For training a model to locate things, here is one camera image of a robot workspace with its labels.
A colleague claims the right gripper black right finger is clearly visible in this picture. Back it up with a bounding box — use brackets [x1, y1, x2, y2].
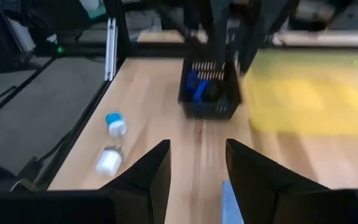
[225, 138, 331, 224]

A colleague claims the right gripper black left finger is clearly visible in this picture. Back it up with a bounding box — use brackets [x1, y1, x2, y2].
[100, 139, 172, 224]

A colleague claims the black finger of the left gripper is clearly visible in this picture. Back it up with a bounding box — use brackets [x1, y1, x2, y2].
[240, 0, 295, 73]
[209, 0, 231, 72]

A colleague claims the dark blue USB charger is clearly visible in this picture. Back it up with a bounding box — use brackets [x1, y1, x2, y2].
[186, 70, 199, 94]

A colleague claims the black USB charger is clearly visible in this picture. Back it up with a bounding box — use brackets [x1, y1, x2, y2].
[205, 82, 222, 102]

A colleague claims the bright blue USB charger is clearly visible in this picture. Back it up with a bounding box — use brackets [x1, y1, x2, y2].
[193, 80, 210, 103]

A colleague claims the light blue USB charger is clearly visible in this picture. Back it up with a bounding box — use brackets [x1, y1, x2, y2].
[221, 179, 245, 224]

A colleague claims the white USB charger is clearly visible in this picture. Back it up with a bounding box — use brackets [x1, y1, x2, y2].
[95, 146, 125, 178]

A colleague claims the teal USB charger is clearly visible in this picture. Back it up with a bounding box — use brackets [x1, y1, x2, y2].
[105, 111, 128, 138]

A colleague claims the black mesh basket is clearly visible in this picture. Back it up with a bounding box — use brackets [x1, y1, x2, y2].
[178, 51, 242, 121]

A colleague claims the yellow plastic bin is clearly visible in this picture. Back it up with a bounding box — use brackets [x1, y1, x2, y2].
[242, 48, 358, 139]

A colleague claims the silver frame bracket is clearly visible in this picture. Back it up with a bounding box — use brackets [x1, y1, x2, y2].
[104, 17, 118, 82]

